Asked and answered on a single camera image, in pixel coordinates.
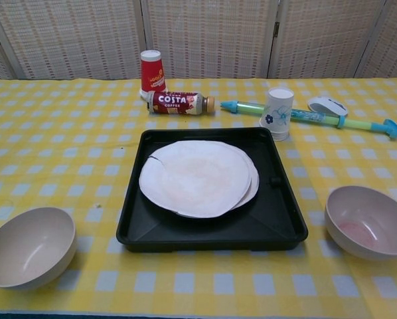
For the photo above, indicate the beige bowl with pink stain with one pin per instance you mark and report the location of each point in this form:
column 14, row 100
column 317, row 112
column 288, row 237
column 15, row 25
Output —
column 364, row 222

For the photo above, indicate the cracked white paper plate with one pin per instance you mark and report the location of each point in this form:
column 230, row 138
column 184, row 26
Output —
column 195, row 179

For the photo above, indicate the plain beige bowl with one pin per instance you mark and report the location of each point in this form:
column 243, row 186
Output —
column 29, row 249

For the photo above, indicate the black square tray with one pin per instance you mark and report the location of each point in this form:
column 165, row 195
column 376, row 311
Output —
column 278, row 216

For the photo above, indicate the white computer mouse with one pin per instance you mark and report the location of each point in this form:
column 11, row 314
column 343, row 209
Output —
column 324, row 104

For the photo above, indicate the white paper cup blue flower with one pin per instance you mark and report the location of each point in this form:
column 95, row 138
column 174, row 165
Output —
column 278, row 113

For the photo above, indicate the green and blue water squirter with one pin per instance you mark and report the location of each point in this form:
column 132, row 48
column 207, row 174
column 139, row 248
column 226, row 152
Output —
column 241, row 107

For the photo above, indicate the Costa coffee bottle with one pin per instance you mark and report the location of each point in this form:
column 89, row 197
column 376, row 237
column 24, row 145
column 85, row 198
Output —
column 175, row 103

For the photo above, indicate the woven folding screen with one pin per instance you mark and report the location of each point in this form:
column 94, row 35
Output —
column 202, row 33

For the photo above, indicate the red paper cup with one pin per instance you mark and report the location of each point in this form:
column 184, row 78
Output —
column 152, row 73

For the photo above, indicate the yellow checkered tablecloth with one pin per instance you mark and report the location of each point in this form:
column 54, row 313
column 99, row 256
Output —
column 69, row 109

